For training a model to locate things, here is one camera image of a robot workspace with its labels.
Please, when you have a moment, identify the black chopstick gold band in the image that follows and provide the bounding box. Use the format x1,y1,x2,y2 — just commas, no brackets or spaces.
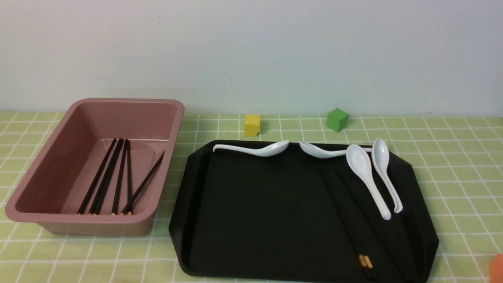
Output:
318,165,375,281
323,165,378,281

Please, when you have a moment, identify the yellow wooden block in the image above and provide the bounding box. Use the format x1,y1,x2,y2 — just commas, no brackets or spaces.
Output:
244,114,261,137

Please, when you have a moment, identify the white ceramic spoon far left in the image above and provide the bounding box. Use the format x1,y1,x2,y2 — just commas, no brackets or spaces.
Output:
213,140,290,157

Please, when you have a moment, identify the white ceramic spoon centre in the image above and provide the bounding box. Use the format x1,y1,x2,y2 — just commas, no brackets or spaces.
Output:
299,141,373,160

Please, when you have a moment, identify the green wooden cube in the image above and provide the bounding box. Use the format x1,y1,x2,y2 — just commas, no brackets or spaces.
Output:
325,108,350,132

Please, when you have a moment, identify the black plastic serving tray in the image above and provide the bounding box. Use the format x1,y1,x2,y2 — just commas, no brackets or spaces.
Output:
169,140,439,283

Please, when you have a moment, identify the white ceramic spoon large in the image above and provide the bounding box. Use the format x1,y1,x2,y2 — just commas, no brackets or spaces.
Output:
346,144,391,221

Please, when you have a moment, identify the white ceramic spoon rightmost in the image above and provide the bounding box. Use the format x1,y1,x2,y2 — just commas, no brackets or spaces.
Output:
371,138,404,213

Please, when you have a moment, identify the black chopstick in bin slanted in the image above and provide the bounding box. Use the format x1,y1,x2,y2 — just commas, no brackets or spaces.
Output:
119,152,165,215

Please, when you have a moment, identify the black chopstick in bin leftmost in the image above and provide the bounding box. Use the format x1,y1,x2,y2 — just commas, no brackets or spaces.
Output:
77,138,117,215

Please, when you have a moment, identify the pink rectangular plastic bin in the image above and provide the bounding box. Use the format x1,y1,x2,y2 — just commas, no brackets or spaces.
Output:
5,98,185,237

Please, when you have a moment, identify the green checkered tablecloth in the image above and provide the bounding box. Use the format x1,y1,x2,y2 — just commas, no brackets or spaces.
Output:
0,110,503,283

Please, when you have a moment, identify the orange object at edge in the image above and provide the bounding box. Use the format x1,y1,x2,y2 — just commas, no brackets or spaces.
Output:
489,253,503,283

